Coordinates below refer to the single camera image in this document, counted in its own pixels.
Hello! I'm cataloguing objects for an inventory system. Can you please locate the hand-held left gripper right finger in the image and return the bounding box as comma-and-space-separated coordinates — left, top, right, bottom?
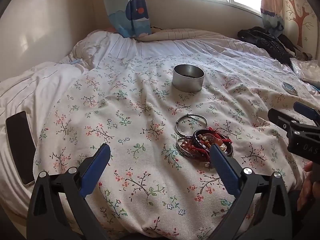
209, 144, 297, 240

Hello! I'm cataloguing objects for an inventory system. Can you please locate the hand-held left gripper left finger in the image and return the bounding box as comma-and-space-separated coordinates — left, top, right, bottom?
27, 143, 112, 240

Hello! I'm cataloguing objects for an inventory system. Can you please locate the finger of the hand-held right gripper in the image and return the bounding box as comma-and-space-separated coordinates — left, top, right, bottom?
293, 101, 320, 126
267, 108, 305, 133

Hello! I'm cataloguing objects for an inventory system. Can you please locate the red cord bracelet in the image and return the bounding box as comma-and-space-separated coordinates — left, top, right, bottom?
192, 127, 233, 161

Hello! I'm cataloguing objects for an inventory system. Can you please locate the dark bead bracelet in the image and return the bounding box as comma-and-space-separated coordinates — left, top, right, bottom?
192, 129, 216, 153

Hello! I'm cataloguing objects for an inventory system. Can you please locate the engraved wide silver bangle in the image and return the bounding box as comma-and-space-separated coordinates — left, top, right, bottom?
176, 137, 213, 168

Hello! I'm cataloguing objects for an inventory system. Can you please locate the amber bead bracelet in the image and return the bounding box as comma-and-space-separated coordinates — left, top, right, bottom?
180, 134, 227, 154

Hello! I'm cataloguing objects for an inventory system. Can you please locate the thin silver bangle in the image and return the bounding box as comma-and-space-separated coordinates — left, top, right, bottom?
174, 114, 208, 137

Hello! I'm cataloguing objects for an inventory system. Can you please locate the round metal tin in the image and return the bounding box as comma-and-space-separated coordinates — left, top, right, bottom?
172, 64, 205, 93

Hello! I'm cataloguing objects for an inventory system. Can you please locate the person's right hand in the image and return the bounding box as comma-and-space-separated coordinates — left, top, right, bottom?
297, 161, 316, 213

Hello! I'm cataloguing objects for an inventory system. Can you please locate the round tin lid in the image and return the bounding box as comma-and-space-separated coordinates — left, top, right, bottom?
281, 82, 299, 96

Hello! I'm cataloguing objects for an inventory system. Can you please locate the clear plastic bag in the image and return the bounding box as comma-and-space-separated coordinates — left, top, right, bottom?
290, 58, 320, 91

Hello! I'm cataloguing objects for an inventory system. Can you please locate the floral duvet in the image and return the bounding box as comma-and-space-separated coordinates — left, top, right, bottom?
32, 52, 320, 240

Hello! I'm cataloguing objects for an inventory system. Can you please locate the black jacket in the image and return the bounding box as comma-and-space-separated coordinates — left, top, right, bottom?
237, 26, 302, 67

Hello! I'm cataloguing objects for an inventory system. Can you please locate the black smartphone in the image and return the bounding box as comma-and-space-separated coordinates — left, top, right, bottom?
5, 110, 37, 186

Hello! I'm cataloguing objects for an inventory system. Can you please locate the tree print panel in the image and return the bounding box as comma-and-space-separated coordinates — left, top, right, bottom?
279, 0, 320, 55

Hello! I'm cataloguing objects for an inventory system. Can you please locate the boat print curtain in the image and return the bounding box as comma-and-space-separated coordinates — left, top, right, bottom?
260, 0, 286, 35

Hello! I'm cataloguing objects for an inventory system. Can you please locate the striped pillow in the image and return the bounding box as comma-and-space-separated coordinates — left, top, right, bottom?
139, 28, 227, 42

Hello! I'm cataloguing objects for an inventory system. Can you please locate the whale print curtain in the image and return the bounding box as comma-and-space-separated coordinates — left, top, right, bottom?
99, 0, 152, 38

